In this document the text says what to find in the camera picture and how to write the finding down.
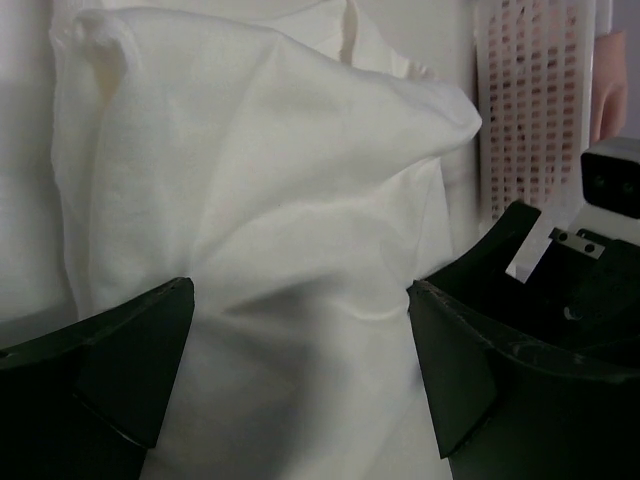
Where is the white printed t shirt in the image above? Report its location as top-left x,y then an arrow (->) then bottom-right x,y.
51,1 -> 481,479

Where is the white plastic basket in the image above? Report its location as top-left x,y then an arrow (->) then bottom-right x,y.
475,0 -> 613,226

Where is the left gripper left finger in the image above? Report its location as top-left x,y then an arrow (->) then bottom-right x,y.
1,277 -> 194,479

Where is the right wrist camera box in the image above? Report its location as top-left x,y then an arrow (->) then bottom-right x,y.
580,137 -> 639,220

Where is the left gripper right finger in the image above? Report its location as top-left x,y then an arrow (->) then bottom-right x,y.
409,281 -> 639,479

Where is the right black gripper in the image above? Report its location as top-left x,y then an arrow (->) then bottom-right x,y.
425,201 -> 639,365

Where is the pink t shirt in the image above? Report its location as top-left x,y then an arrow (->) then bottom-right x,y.
590,31 -> 628,144

